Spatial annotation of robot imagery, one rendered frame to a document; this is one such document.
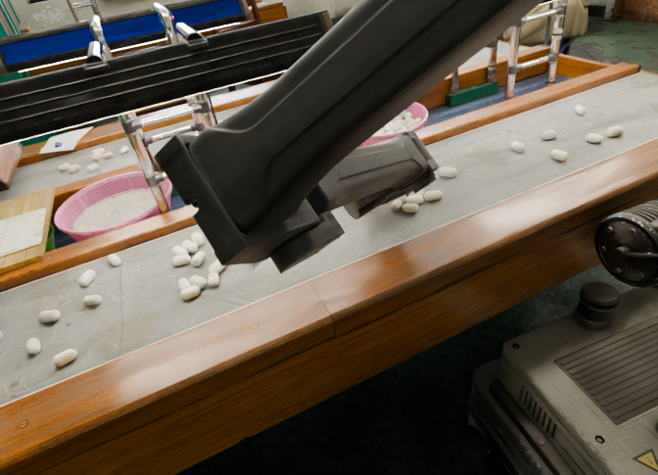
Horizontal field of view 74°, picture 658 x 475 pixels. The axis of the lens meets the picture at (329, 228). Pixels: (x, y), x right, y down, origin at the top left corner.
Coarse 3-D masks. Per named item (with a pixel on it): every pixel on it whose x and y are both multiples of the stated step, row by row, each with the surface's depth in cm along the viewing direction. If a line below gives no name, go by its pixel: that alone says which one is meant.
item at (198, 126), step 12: (156, 12) 103; (168, 12) 101; (96, 24) 95; (168, 24) 99; (96, 36) 95; (168, 36) 101; (108, 48) 97; (192, 96) 109; (168, 132) 112; (180, 132) 112; (144, 144) 110; (156, 168) 114
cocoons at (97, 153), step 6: (96, 150) 133; (102, 150) 133; (120, 150) 131; (126, 150) 132; (96, 156) 130; (102, 156) 129; (108, 156) 130; (60, 168) 126; (66, 168) 127; (72, 168) 124; (78, 168) 126; (90, 168) 123; (96, 168) 124
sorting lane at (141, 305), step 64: (512, 128) 111; (576, 128) 107; (640, 128) 102; (448, 192) 91; (512, 192) 88; (128, 256) 88; (192, 256) 85; (320, 256) 80; (0, 320) 77; (64, 320) 74; (128, 320) 72; (192, 320) 70; (0, 384) 65
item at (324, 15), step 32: (224, 32) 69; (256, 32) 70; (288, 32) 72; (320, 32) 73; (96, 64) 64; (128, 64) 65; (160, 64) 66; (192, 64) 67; (224, 64) 69; (256, 64) 70; (288, 64) 72; (0, 96) 60; (32, 96) 61; (64, 96) 62; (96, 96) 63; (128, 96) 65; (160, 96) 66; (0, 128) 60; (32, 128) 61; (64, 128) 63
